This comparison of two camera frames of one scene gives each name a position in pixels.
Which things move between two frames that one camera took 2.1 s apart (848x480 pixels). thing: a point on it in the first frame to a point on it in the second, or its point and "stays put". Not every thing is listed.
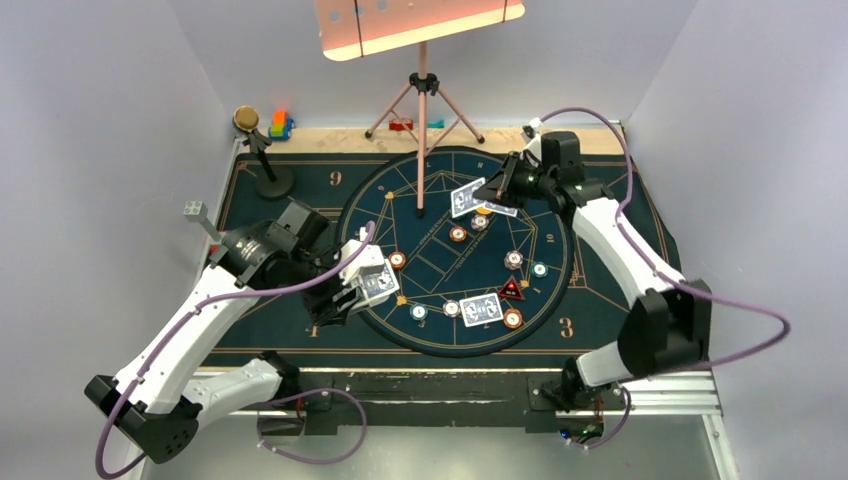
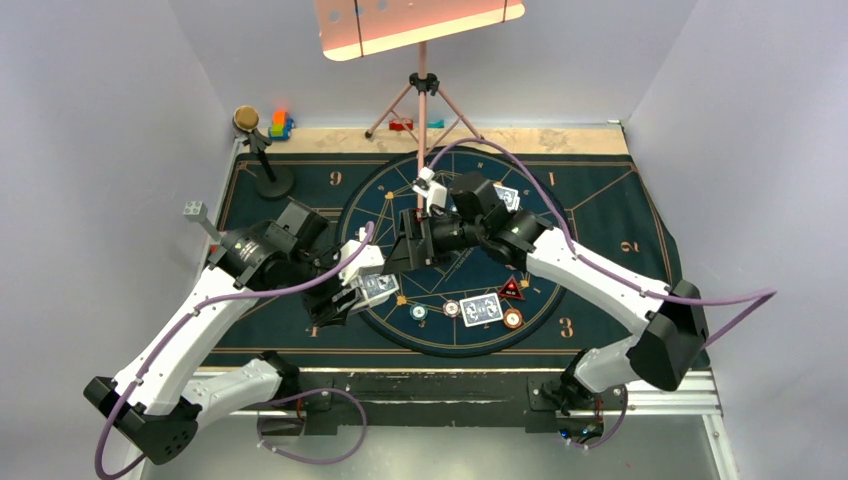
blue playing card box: [378, 285] stays put
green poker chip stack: [418, 311] stays put
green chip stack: [513, 318] stays put
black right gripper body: [524, 180] to [444, 235]
